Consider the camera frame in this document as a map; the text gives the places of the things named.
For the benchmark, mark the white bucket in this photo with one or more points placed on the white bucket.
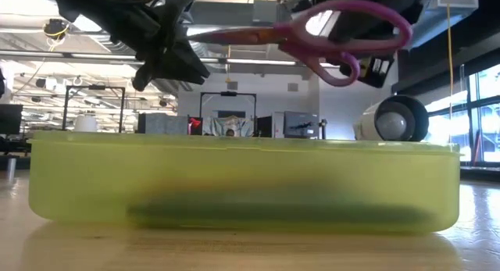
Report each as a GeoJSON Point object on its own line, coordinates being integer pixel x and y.
{"type": "Point", "coordinates": [85, 124]}

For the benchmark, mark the dark monitor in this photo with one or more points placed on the dark monitor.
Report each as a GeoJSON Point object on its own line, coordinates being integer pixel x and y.
{"type": "Point", "coordinates": [301, 124]}

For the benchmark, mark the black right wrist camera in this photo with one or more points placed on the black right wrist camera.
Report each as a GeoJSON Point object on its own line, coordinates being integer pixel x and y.
{"type": "Point", "coordinates": [375, 73]}

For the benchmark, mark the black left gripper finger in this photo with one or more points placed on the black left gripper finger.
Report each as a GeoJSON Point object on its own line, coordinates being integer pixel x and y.
{"type": "Point", "coordinates": [146, 64]}
{"type": "Point", "coordinates": [179, 56]}

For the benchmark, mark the grey box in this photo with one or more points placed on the grey box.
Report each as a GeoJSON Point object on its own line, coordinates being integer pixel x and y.
{"type": "Point", "coordinates": [162, 123]}

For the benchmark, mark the yellow-green translucent supply box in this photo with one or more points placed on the yellow-green translucent supply box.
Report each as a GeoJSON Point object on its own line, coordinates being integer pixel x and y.
{"type": "Point", "coordinates": [117, 177]}

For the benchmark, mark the black stand frame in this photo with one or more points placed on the black stand frame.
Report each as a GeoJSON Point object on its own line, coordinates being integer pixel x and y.
{"type": "Point", "coordinates": [122, 107]}
{"type": "Point", "coordinates": [228, 93]}

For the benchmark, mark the person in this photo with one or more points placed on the person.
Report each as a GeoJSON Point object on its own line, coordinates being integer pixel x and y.
{"type": "Point", "coordinates": [230, 133]}

